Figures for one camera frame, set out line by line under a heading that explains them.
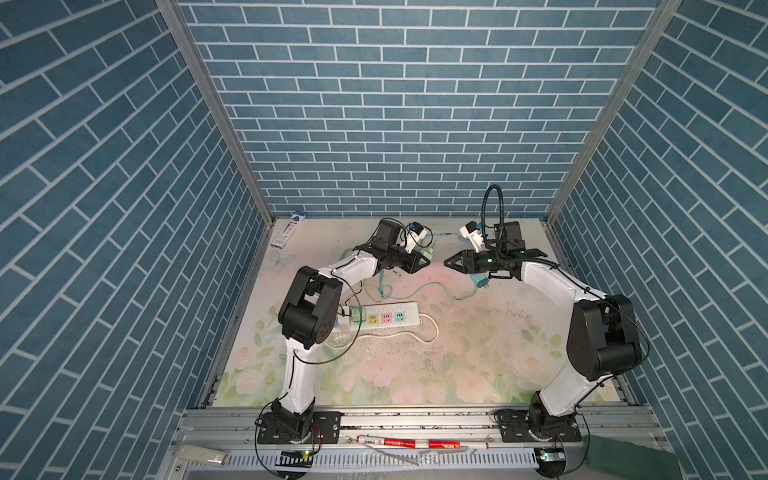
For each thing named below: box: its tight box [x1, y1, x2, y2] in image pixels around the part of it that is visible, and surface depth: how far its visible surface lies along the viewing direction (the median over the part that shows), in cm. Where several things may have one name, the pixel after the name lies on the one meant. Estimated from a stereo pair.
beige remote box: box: [178, 444, 228, 467], surface depth 69 cm
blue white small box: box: [270, 210, 308, 249], surface depth 118 cm
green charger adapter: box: [351, 306, 367, 322], surface depth 88 cm
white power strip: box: [337, 302, 421, 332], surface depth 92 cm
